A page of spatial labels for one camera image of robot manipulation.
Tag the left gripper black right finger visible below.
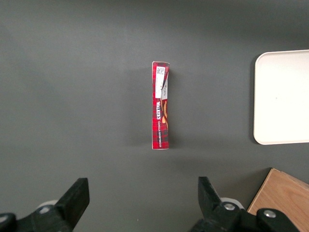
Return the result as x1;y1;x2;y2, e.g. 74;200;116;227
190;176;300;232

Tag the red tartan cookie box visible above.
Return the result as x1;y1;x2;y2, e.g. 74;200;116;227
151;61;171;150

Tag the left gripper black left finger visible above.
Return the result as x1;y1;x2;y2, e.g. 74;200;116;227
0;177;91;232

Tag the light brown wooden board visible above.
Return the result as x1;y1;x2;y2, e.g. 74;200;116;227
247;168;309;232

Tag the cream white plastic tray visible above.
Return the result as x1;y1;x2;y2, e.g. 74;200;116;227
253;49;309;145

